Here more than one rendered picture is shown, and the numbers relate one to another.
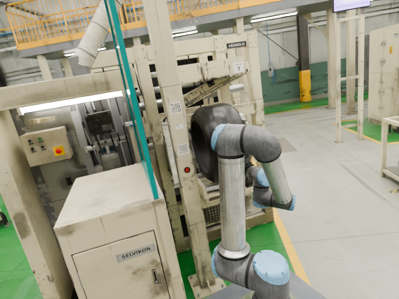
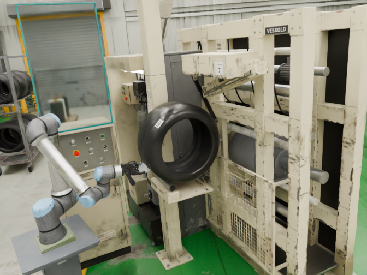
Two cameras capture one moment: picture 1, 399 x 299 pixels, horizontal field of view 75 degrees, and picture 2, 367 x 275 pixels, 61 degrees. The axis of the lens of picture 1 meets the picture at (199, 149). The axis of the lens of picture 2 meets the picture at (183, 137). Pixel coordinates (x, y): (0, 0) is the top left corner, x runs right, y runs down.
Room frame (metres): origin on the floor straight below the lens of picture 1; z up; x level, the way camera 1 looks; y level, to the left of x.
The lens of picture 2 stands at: (1.57, -2.32, 1.86)
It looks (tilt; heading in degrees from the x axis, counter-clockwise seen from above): 17 degrees down; 80
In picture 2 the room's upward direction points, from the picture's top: 5 degrees counter-clockwise
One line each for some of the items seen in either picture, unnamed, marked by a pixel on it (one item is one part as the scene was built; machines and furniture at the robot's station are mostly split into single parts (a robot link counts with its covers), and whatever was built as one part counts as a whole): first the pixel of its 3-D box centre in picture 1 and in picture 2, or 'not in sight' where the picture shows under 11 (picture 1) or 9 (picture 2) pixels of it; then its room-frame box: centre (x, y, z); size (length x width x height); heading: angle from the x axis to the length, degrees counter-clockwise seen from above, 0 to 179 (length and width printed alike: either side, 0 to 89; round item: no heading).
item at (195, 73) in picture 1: (206, 71); (215, 64); (2.22, -0.16, 1.71); 0.61 x 0.25 x 0.15; 105
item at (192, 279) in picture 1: (206, 280); (173, 254); (1.82, 0.13, 0.02); 0.27 x 0.27 x 0.04; 15
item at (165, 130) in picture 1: (171, 154); not in sight; (1.77, 0.20, 1.19); 0.05 x 0.04 x 0.48; 15
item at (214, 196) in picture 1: (227, 191); (164, 187); (1.77, -0.15, 0.84); 0.36 x 0.09 x 0.06; 105
